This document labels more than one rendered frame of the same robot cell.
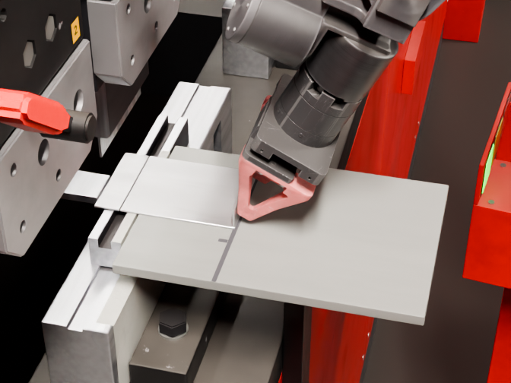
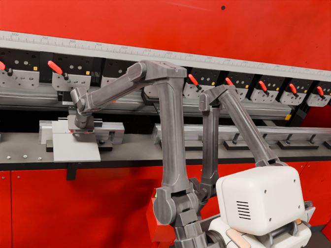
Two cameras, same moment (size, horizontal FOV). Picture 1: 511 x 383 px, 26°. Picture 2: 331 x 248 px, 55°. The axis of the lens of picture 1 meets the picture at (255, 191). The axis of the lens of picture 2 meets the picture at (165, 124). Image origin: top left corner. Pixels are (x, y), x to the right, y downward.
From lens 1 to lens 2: 1.13 m
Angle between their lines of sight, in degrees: 40
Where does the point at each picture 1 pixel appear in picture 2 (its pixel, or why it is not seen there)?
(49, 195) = (14, 84)
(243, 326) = not seen: hidden behind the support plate
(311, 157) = (72, 125)
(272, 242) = (68, 138)
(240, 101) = (142, 141)
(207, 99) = (118, 127)
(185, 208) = not seen: hidden behind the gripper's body
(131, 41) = (58, 83)
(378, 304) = (55, 154)
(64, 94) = (25, 74)
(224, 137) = (116, 136)
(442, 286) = not seen: outside the picture
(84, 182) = (73, 113)
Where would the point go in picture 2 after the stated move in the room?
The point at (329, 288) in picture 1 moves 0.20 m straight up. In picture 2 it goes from (57, 147) to (60, 106)
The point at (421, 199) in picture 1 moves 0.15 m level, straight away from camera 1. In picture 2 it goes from (93, 156) to (128, 154)
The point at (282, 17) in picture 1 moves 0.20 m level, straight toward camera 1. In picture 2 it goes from (74, 96) to (18, 99)
